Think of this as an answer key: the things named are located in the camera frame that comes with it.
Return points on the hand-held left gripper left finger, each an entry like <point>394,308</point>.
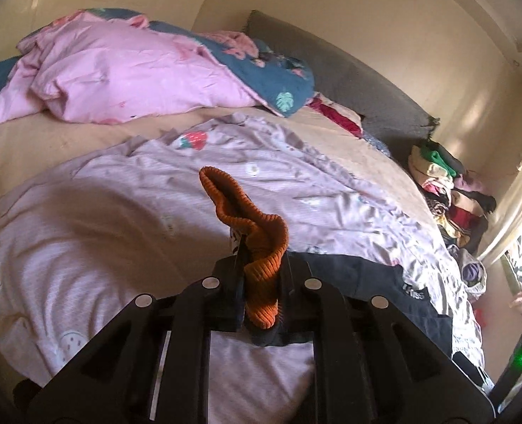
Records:
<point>228,283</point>

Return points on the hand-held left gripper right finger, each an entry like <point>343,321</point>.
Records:
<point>297,283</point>

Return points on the orange knit hat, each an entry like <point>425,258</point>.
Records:
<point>243,221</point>

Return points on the black garment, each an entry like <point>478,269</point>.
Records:
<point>375,282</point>

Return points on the pile of folded clothes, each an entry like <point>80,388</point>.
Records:
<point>451,194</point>

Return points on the clear plastic bag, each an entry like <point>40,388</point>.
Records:
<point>473,274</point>

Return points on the lilac strawberry print blanket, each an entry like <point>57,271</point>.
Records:
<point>111,229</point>

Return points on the dark blue patterned pillow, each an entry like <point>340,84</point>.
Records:
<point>378,145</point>

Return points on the cream curtain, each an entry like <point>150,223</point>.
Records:
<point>512,212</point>

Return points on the red patterned pillow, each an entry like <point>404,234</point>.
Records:
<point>337,115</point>

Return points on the grey headboard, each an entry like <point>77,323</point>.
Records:
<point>353,75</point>

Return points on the pink and blue duvet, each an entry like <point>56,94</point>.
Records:
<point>124,75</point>

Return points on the bed with beige sheet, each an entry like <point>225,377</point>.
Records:
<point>27,150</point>

